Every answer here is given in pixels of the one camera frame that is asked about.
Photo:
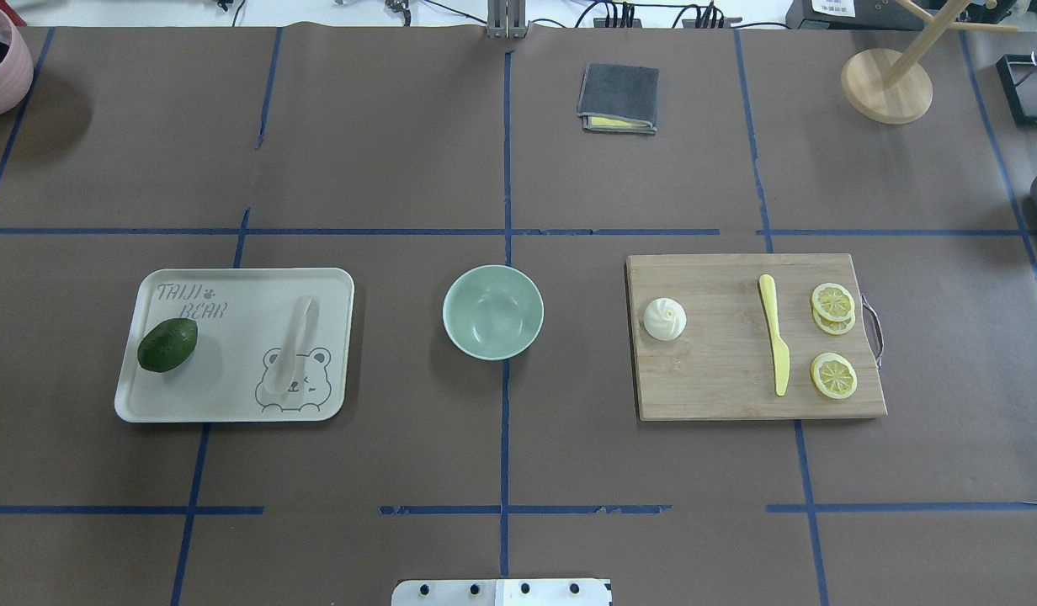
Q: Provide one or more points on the white steamed bun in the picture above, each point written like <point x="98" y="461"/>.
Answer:
<point x="664" y="319"/>

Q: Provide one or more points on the white ceramic spoon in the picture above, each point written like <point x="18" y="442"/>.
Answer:
<point x="283" y="365"/>

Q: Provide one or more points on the light green bowl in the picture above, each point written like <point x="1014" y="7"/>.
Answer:
<point x="493" y="312"/>

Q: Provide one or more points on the pink bowl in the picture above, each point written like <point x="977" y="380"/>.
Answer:
<point x="17" y="68"/>

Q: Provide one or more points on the wooden cutting board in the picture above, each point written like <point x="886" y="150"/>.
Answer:
<point x="721" y="368"/>

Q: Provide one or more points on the grey folded cloth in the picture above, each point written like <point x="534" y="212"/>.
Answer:
<point x="619" y="99"/>

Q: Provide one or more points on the yellow plastic knife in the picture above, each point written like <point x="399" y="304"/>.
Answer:
<point x="780" y="350"/>

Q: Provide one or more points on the beige bear serving tray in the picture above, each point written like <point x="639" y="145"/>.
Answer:
<point x="242" y="313"/>

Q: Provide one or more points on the upper lemon slice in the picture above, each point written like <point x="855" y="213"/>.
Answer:
<point x="833" y="302"/>

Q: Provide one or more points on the lemon slice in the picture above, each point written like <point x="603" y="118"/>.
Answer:
<point x="832" y="327"/>
<point x="834" y="376"/>
<point x="833" y="302"/>

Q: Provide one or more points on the middle lemon slice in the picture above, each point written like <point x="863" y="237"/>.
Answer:
<point x="832" y="327"/>

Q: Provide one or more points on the lower lemon slice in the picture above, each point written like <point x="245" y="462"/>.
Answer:
<point x="834" y="376"/>

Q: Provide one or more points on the green avocado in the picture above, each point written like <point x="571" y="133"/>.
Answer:
<point x="168" y="345"/>

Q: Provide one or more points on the wooden mug tree stand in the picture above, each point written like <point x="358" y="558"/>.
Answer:
<point x="890" y="86"/>

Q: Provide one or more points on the black glass rack tray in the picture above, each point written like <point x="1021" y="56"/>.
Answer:
<point x="1018" y="76"/>

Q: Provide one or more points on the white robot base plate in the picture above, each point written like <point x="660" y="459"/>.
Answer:
<point x="503" y="591"/>

